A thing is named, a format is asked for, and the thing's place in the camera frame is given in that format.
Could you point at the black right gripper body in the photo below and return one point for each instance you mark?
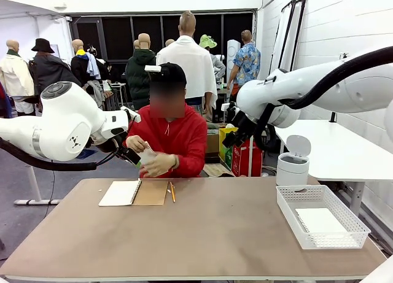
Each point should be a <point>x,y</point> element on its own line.
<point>242,125</point>

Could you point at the black cap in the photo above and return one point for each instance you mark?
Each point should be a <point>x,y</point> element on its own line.
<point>172,75</point>

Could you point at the white lidded trash bin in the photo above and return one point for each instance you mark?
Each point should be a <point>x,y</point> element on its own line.
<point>291,172</point>

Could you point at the large white side table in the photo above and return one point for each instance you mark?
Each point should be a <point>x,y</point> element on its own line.
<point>337,148</point>

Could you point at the small white table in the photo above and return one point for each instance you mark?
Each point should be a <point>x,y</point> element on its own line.
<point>250,163</point>

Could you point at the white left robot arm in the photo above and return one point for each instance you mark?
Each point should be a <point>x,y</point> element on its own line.
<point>67,120</point>

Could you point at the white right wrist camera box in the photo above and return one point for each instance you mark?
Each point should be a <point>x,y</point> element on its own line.
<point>228,106</point>

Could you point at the mannequin black hat jeans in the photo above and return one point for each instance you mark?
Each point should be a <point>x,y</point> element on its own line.
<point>49,68</point>

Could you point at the mannequin dark green jacket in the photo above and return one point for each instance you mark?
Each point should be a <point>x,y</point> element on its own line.
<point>139,74</point>

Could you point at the mannequin green hat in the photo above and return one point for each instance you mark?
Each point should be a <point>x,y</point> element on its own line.
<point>208,42</point>

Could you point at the brown spiral notebook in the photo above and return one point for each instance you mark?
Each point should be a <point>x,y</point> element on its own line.
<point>150,197</point>

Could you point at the mannequin cream jacket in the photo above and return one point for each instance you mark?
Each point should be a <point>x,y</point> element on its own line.
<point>15,74</point>

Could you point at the mannequin blue floral shirt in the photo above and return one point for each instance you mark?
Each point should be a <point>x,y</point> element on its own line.
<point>247,63</point>

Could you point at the white perforated plastic basket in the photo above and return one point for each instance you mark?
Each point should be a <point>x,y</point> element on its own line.
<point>353,231</point>

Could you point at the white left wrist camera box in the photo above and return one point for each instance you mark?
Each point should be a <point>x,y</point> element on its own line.
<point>132,113</point>

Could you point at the white desk frame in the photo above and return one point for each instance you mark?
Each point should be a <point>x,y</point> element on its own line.
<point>37,201</point>

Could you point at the person's right hand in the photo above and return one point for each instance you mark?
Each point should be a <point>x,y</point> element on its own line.
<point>136,143</point>

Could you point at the yellow pencil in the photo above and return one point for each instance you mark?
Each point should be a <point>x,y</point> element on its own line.
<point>172,192</point>

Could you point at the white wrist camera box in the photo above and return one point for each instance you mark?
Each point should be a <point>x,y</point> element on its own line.
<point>132,113</point>
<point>228,106</point>

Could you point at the black framed white panel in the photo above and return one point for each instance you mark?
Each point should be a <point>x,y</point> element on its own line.
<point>297,40</point>
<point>284,40</point>

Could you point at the brown cardboard box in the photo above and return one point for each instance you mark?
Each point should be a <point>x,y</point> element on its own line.
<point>213,143</point>

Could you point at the person in red hoodie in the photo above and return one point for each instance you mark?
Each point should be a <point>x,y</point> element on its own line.
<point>184,135</point>

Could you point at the person's left hand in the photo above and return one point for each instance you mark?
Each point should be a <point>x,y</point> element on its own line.
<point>162,165</point>

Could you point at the tall mannequin white cloth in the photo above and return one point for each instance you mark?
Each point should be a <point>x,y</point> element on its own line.
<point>190,65</point>

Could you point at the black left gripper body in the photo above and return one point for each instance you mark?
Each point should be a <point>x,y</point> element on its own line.
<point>122,151</point>

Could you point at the white paper sheet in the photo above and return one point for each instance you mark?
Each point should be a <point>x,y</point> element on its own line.
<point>149,155</point>

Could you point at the mannequin yellow scarf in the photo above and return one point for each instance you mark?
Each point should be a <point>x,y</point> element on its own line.
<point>81,68</point>

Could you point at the white tower fan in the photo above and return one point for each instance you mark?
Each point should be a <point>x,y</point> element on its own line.
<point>233,54</point>

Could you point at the person's right forearm red sleeve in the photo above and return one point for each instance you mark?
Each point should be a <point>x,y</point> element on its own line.
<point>135,132</point>

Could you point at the person's left forearm red sleeve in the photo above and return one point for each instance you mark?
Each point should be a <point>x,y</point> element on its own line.
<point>190,166</point>

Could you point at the white head-mounted camera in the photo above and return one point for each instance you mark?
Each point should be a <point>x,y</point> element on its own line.
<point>152,68</point>

